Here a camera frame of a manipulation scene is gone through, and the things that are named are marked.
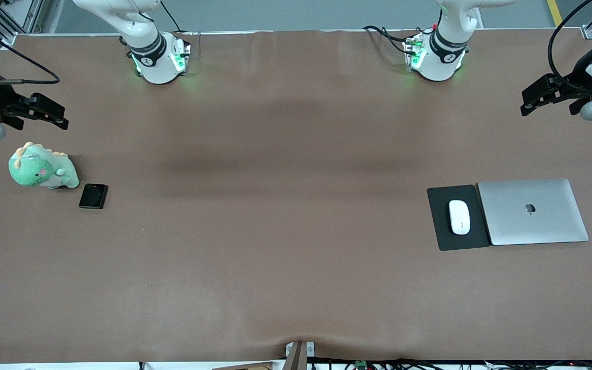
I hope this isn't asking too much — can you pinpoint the silver laptop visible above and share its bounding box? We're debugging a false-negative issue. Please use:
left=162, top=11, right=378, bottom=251
left=477, top=178, right=589, bottom=246

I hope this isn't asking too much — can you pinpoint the black cable at arm base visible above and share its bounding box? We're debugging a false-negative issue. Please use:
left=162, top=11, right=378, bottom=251
left=160, top=0, right=194, bottom=49
left=363, top=25, right=422, bottom=56

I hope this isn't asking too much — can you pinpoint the camera stand post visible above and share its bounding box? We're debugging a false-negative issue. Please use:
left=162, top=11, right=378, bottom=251
left=285, top=341, right=316, bottom=370

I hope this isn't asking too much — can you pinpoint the dark mouse pad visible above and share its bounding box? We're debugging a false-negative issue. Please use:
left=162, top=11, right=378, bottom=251
left=427, top=184, right=492, bottom=252

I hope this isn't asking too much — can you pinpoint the green plush dinosaur toy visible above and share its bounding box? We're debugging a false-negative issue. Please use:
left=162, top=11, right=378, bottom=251
left=8, top=142, right=80, bottom=190

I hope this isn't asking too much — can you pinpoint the white computer mouse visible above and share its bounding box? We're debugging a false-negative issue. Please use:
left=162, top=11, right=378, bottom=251
left=448, top=199, right=471, bottom=235

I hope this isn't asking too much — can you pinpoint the black smartphone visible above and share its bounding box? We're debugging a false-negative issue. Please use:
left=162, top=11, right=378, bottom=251
left=79, top=183, right=108, bottom=210

